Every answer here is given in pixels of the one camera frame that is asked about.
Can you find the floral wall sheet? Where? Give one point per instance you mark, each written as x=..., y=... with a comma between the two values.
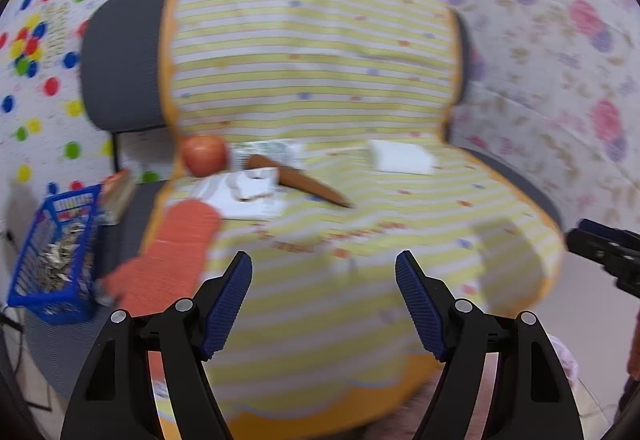
x=554, y=95

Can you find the blue plastic basket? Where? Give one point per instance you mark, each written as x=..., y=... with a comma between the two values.
x=53, y=275

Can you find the orange knitted cloth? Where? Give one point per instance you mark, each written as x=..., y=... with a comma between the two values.
x=171, y=266

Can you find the yellow striped cover cloth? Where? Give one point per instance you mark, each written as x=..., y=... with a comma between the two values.
x=323, y=341

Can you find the red apple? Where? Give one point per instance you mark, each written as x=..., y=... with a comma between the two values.
x=204, y=155

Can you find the white tissue paper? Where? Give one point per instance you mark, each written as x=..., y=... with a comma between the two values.
x=401, y=158

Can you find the small snack box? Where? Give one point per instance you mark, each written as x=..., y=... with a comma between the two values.
x=116, y=194

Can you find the white paper scrap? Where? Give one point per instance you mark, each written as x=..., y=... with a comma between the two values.
x=251, y=194

